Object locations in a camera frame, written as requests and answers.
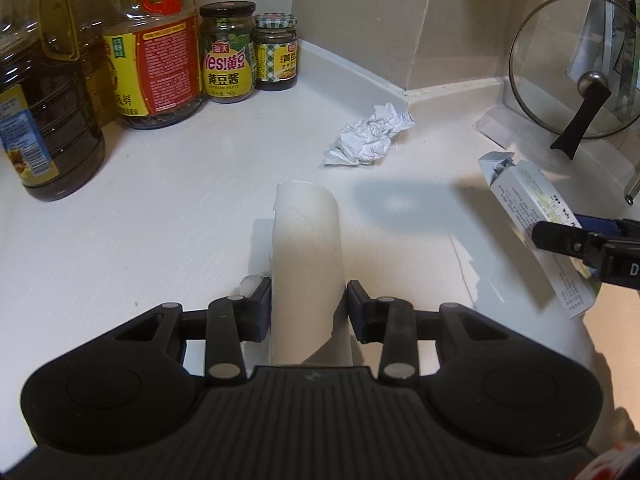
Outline dark oil bottle blue label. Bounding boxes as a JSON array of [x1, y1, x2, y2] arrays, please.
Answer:
[[0, 0, 107, 202]]

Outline small jar checkered lid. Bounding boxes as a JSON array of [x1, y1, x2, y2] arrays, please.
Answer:
[[252, 13, 300, 93]]

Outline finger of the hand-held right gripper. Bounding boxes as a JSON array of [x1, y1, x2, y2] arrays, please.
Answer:
[[531, 221, 607, 281], [574, 214, 640, 235]]

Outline white printed carton box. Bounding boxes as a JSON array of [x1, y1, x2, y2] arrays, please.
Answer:
[[477, 151, 602, 321]]

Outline white paper tube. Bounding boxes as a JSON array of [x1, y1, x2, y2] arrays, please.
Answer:
[[270, 181, 359, 367]]

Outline green label jar black lid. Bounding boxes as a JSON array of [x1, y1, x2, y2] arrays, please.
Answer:
[[199, 1, 257, 105]]

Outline yellow oil bottle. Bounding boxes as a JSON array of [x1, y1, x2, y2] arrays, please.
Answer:
[[80, 35, 122, 128]]

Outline crumpled white paper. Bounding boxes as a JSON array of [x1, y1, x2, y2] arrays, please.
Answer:
[[322, 102, 416, 168]]

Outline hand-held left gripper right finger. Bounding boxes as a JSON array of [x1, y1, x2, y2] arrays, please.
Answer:
[[346, 280, 506, 386]]

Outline large oil bottle red label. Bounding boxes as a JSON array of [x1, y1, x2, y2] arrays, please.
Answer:
[[102, 0, 205, 131]]

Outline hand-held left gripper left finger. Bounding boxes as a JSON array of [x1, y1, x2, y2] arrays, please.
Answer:
[[115, 276, 274, 386]]

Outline clear plastic box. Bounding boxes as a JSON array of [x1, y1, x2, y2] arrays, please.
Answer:
[[472, 105, 524, 149]]

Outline glass pot lid black handle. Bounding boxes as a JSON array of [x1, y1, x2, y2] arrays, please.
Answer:
[[509, 0, 640, 161]]

